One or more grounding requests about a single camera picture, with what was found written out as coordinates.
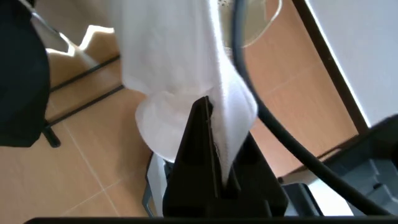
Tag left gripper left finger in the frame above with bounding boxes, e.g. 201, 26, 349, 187
163, 95, 223, 218

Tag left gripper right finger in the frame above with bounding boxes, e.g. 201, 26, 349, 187
223, 132, 289, 218

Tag white printed garment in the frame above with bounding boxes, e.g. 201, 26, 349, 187
105, 0, 259, 184

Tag black shorts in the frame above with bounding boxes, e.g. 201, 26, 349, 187
0, 0, 50, 149

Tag black clothes rack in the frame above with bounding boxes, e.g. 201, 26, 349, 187
43, 55, 125, 149

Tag white laundry basket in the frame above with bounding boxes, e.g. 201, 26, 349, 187
217, 0, 284, 49

